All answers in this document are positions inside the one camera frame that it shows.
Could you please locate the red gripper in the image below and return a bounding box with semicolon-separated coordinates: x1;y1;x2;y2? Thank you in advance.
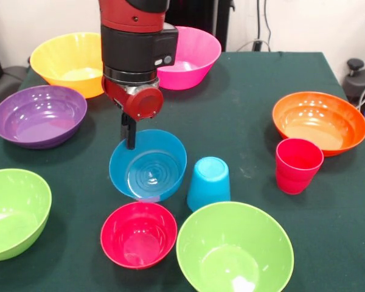
102;75;165;151

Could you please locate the blue plastic cup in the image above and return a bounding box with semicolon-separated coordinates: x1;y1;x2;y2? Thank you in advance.
187;156;231;212

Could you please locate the large pink plastic bowl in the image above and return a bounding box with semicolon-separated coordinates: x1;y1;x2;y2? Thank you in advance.
156;26;222;91

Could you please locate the shallow orange plastic bowl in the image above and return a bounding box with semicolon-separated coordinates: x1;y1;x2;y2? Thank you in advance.
272;91;365;158

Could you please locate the large yellow-orange plastic bowl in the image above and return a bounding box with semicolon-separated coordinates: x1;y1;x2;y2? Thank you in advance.
29;32;105;99

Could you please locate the dark green table cloth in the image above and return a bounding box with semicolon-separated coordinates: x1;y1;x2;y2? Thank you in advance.
0;50;365;292

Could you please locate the black floor stand base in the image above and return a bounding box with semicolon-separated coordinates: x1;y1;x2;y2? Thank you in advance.
342;58;365;106

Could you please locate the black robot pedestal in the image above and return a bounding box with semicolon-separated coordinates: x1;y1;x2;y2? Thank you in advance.
165;0;232;51

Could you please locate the light green plastic bowl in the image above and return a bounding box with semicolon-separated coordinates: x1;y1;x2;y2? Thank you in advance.
0;169;52;262
176;201;295;292

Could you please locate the small blue plastic bowl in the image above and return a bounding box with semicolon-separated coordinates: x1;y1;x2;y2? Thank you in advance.
108;129;188;203

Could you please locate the red plastic cup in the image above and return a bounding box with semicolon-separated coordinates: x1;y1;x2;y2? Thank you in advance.
275;137;325;195

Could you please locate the small red plastic bowl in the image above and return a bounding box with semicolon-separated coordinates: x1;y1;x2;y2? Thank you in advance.
100;201;178;270

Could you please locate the black wall cable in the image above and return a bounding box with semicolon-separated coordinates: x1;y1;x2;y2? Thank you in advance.
256;0;262;42
263;0;272;51

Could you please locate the shallow purple plastic bowl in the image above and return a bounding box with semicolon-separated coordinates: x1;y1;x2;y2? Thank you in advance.
0;85;88;150

